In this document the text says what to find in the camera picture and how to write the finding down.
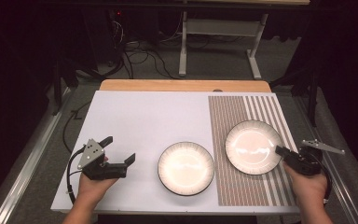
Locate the wooden table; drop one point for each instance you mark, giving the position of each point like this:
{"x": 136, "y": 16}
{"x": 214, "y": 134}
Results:
{"x": 183, "y": 85}

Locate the person's right hand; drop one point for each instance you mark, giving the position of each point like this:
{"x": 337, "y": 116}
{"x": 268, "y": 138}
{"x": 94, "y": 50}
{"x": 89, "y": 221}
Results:
{"x": 310, "y": 186}

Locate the brown and white striped mat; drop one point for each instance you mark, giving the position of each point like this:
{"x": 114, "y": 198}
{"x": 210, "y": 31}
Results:
{"x": 223, "y": 112}

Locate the white metal frame desk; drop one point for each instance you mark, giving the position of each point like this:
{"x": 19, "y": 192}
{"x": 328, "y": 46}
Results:
{"x": 217, "y": 27}

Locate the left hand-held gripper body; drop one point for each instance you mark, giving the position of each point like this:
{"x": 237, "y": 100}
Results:
{"x": 105, "y": 171}

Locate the aluminium floor rail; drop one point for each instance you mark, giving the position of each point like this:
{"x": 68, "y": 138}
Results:
{"x": 28, "y": 168}
{"x": 345, "y": 200}

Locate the person's left hand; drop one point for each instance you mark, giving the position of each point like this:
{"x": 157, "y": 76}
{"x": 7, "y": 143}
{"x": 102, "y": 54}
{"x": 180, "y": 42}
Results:
{"x": 91, "y": 191}

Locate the white board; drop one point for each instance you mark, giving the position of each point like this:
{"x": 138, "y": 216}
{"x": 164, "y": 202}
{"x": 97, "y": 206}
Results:
{"x": 143, "y": 118}

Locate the dark equipment with red light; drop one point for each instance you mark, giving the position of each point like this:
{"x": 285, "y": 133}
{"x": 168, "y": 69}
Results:
{"x": 112, "y": 34}

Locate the white plate with dark rim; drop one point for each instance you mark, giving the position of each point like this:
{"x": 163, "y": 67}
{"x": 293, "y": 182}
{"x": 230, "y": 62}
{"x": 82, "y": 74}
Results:
{"x": 185, "y": 168}
{"x": 251, "y": 146}

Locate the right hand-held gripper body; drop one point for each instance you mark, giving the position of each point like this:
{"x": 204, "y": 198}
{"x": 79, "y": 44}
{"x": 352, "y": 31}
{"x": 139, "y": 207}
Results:
{"x": 304, "y": 163}

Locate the black metal stand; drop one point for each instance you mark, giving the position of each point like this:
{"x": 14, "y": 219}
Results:
{"x": 313, "y": 93}
{"x": 57, "y": 87}

